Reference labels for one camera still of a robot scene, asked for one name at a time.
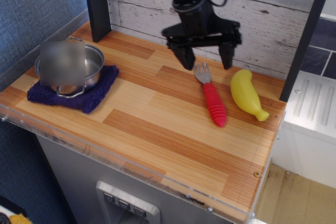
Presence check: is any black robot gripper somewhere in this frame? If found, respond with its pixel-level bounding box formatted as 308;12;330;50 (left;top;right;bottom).
162;6;242;70

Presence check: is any red handled toy fork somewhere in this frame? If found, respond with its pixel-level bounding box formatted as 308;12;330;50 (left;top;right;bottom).
193;62;226;127

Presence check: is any yellow plastic toy banana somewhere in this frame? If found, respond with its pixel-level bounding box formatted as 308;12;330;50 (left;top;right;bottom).
230;69;269;122

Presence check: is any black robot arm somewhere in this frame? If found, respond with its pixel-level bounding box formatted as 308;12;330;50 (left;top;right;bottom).
162;0;242;70

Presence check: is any stainless steel pot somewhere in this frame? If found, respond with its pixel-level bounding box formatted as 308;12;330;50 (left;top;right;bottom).
35;37;105;99

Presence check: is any purple knitted cloth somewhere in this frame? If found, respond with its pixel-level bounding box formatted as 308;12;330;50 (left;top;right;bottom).
27;65;119;114

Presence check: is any white toy sink unit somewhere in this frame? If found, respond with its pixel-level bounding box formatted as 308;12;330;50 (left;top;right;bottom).
272;71;335;188

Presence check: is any grey toy fridge cabinet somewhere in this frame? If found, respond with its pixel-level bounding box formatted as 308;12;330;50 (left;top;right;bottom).
38;136;253;223

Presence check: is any silver water dispenser panel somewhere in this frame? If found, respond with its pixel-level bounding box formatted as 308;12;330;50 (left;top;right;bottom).
96;180;161;223

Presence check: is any clear acrylic edge guard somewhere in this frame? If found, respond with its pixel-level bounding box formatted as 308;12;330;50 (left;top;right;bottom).
1;98;285;223

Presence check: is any yellow object at corner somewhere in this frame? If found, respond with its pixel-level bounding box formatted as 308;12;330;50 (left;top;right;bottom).
9;214;32;224

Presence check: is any black right upright post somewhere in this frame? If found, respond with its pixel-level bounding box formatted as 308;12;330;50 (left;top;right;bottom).
279;0;326;102

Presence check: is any black upright post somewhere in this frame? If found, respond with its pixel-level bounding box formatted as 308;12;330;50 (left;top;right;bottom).
279;0;326;102
87;0;111;42

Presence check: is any black left upright post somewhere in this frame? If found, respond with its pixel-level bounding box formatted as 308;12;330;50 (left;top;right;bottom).
87;0;111;42

